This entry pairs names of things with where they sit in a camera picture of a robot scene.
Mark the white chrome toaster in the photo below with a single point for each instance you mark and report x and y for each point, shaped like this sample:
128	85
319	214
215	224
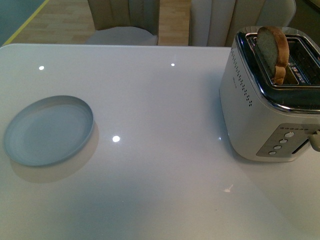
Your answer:
266	121

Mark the grey round plate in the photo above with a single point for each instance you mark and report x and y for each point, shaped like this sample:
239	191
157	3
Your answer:
49	131

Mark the brown bread slice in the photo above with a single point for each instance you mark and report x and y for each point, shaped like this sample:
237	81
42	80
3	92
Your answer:
274	48

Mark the beige chair left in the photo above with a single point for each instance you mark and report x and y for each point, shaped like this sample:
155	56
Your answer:
125	22

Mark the beige chair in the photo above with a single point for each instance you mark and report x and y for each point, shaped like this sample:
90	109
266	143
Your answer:
214	23
125	22

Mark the beige chair right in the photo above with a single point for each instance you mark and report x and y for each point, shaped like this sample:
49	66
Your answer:
214	23

